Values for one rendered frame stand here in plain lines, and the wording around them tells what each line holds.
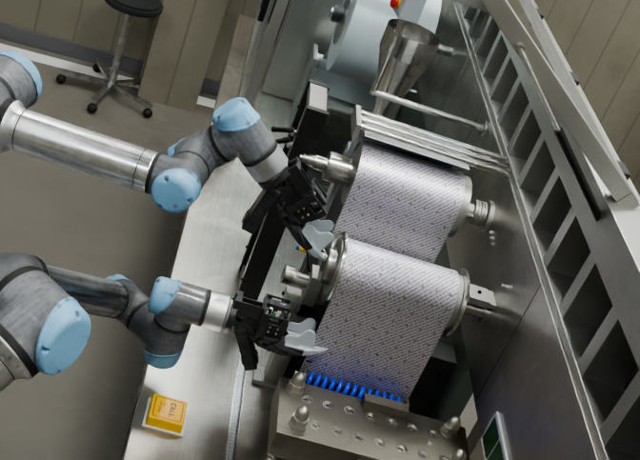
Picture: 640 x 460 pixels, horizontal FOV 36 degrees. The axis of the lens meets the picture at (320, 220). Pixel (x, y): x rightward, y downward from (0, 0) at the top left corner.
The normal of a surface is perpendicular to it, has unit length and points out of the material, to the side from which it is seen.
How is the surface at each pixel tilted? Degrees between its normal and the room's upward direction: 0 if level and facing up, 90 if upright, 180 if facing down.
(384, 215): 92
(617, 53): 90
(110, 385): 0
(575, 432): 90
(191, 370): 0
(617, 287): 90
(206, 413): 0
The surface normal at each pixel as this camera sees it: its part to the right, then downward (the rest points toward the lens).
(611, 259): -0.95, -0.29
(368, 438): 0.32, -0.81
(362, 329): -0.01, 0.51
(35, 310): -0.01, -0.53
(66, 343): 0.81, 0.47
